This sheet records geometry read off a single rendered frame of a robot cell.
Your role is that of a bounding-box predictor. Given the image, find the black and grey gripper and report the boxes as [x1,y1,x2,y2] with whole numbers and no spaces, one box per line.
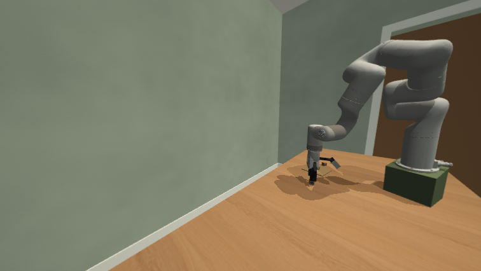
[307,149,322,182]

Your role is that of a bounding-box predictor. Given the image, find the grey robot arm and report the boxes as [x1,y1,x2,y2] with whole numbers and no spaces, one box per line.
[307,39,453,173]

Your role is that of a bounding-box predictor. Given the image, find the tan flat mat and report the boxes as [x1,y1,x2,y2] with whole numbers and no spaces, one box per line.
[302,166,332,176]

